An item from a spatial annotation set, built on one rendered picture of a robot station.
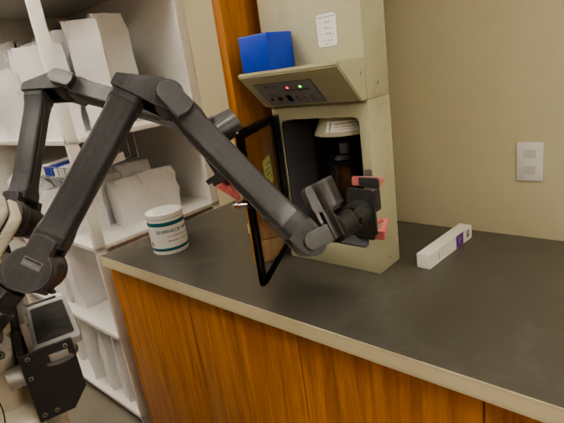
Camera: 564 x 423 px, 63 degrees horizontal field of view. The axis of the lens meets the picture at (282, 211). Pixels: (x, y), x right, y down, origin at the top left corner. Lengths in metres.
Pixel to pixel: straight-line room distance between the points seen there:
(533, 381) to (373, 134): 0.64
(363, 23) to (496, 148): 0.60
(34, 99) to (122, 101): 0.54
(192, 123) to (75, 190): 0.24
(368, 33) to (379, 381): 0.80
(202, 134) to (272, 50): 0.40
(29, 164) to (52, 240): 0.51
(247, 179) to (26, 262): 0.40
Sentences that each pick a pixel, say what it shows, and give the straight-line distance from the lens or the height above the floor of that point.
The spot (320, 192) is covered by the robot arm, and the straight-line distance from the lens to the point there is 0.89.
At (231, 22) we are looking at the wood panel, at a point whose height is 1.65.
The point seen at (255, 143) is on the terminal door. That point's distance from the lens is 1.17.
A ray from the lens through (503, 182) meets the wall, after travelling 1.54.
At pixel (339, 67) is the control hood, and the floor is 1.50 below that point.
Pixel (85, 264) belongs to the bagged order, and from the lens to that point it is 2.46.
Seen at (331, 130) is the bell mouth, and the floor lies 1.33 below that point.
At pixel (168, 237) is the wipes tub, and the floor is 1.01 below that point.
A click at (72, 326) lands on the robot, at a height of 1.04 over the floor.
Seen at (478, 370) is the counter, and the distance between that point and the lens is 0.96.
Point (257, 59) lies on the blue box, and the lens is 1.23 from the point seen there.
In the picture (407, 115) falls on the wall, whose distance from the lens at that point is 1.61.
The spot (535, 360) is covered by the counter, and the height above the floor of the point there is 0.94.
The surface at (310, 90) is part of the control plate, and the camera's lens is 1.18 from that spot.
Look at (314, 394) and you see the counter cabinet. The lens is 1.27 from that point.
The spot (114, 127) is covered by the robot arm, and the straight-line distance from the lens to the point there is 0.89.
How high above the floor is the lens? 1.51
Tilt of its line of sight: 17 degrees down
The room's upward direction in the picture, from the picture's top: 8 degrees counter-clockwise
